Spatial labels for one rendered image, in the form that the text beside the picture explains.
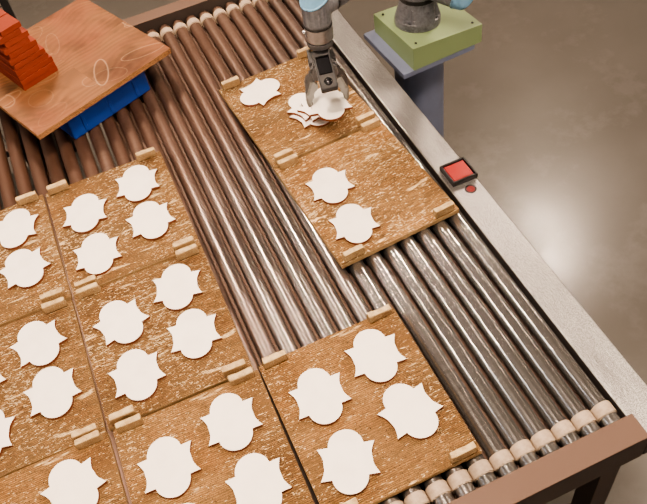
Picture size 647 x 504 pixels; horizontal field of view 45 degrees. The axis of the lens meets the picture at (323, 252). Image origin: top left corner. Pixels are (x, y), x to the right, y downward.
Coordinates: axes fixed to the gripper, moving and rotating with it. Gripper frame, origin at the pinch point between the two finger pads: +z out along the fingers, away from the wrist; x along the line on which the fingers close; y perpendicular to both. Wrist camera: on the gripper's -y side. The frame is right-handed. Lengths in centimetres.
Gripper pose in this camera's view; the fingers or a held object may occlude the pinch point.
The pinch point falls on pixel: (328, 102)
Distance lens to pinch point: 223.8
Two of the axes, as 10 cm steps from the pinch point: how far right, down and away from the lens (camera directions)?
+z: 1.0, 6.3, 7.7
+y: -1.8, -7.5, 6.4
